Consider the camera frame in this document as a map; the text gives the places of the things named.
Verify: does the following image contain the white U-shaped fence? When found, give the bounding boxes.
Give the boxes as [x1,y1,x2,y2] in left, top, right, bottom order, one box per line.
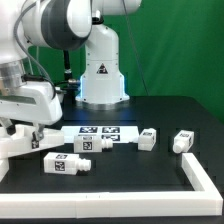
[0,153,223,219]

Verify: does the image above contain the black camera stand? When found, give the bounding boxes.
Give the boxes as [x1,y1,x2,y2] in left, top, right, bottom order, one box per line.
[63,51,73,86]

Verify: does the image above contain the marker sheet with tags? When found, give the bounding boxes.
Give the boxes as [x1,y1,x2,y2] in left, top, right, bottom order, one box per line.
[62,126,139,143]

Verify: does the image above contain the black cables at base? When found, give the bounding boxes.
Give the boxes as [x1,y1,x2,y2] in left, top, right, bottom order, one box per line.
[53,79,83,96]

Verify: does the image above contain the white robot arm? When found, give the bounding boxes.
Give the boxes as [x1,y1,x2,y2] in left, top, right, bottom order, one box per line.
[0,0,142,140]

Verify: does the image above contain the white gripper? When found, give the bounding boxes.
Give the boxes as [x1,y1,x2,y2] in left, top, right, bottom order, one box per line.
[0,81,62,141]

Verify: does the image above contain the white square tabletop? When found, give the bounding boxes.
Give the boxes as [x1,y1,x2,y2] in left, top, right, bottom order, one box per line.
[0,124,64,159]

